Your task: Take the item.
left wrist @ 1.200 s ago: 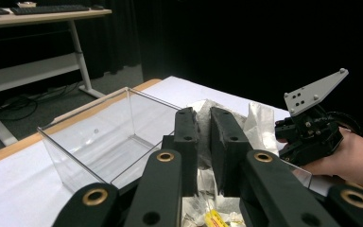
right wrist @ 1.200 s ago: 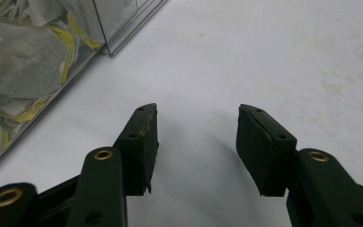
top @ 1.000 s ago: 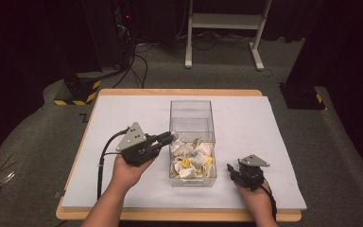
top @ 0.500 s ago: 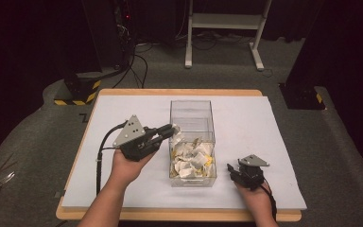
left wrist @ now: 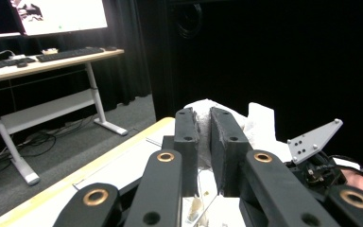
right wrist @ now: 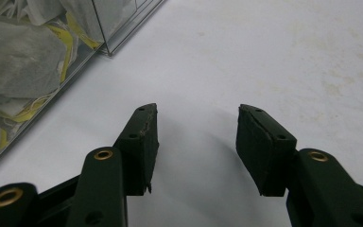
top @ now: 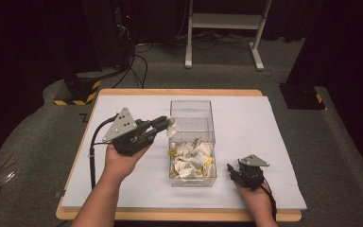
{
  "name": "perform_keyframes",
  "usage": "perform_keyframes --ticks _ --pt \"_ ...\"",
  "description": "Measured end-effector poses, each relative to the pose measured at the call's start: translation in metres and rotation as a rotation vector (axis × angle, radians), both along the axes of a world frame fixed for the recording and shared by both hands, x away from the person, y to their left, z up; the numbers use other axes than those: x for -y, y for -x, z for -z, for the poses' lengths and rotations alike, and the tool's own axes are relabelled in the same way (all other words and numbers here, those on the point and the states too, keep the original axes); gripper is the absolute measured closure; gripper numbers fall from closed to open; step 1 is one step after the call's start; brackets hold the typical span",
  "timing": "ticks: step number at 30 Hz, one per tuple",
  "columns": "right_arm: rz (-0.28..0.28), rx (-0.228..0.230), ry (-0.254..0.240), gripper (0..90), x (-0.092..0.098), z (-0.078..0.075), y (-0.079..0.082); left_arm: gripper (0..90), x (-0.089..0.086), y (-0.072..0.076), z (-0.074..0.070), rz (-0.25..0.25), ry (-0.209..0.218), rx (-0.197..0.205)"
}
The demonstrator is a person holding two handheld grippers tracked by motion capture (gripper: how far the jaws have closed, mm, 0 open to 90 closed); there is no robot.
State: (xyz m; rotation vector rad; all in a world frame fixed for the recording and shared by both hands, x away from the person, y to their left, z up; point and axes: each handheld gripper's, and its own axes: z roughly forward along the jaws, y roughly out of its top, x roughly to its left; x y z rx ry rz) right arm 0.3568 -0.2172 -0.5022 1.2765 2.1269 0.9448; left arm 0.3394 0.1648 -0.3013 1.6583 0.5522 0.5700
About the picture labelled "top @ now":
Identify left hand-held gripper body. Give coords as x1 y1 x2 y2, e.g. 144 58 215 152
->
102 107 157 156

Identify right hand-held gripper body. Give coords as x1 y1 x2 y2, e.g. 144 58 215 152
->
237 154 270 191

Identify clear plastic box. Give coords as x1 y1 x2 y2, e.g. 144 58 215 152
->
168 99 217 188

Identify pile of tea bags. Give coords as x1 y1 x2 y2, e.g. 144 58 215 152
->
167 136 217 181

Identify person's right hand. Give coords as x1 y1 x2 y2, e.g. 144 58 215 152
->
234 183 273 212

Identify person's left hand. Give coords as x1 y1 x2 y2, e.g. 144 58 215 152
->
103 143 152 183

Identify wooden table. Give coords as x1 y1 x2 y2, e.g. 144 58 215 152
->
55 88 303 222

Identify white table mat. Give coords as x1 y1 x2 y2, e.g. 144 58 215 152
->
60 95 308 211

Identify black base with yellow stripes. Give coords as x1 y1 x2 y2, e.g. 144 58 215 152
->
54 70 102 107

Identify black base with yellow mark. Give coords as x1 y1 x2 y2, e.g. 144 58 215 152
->
278 82 326 111

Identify black equipment tower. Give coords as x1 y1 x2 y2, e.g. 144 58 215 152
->
81 0 135 72

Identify white metal stand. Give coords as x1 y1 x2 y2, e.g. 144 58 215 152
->
184 0 273 72

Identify dark curtain column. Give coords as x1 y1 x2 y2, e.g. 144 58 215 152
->
285 0 363 88

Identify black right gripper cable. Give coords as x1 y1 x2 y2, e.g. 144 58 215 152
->
259 178 278 221

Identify black floor cables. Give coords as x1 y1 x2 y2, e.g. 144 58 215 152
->
112 41 149 89

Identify cables under white stand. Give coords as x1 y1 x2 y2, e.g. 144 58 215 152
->
175 29 253 51

